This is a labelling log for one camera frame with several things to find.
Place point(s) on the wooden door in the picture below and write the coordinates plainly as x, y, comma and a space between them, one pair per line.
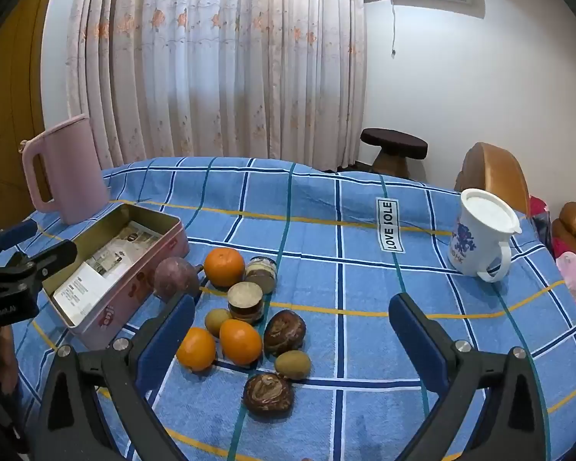
9, 105

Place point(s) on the white cup with blue print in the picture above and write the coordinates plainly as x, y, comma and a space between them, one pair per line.
480, 230

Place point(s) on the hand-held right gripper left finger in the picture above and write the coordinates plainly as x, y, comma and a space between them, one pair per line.
165, 345

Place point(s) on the orange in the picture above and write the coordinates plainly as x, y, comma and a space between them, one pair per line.
196, 348
225, 267
240, 341

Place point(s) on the green kiwi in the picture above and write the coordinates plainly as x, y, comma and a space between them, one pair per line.
215, 321
293, 364

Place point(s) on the pink cloth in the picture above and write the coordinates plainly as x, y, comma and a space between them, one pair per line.
573, 273

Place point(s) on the purple passion fruit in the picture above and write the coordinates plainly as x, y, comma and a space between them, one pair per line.
173, 276

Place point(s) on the dark round wooden stool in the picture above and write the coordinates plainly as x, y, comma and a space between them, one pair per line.
393, 141

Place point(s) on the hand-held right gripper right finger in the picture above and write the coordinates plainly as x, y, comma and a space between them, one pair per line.
420, 341

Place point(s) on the pink metal tin box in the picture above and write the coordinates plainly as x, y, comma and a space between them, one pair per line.
125, 297

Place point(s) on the dark jar with round lid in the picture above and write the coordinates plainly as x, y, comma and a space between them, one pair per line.
245, 297

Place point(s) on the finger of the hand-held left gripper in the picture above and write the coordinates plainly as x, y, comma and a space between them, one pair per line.
17, 233
48, 257

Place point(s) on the dark fruit piece on table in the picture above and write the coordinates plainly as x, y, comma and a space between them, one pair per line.
261, 273

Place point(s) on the printed folded leaflet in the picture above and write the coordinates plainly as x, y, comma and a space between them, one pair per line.
122, 247

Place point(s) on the pink plastic pitcher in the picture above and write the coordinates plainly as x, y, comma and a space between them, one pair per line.
72, 168

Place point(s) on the brown wooden chair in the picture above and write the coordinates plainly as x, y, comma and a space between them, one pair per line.
494, 168

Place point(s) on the blue checked tablecloth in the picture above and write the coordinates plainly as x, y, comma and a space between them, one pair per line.
345, 269

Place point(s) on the pink floral curtain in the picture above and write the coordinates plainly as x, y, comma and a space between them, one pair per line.
221, 67

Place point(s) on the wrinkled brown passion fruit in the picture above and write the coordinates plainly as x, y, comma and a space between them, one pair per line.
284, 332
268, 392

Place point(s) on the person's left forearm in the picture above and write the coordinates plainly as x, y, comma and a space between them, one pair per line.
2, 355

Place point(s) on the white paper booklet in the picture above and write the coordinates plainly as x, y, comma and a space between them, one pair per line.
79, 281

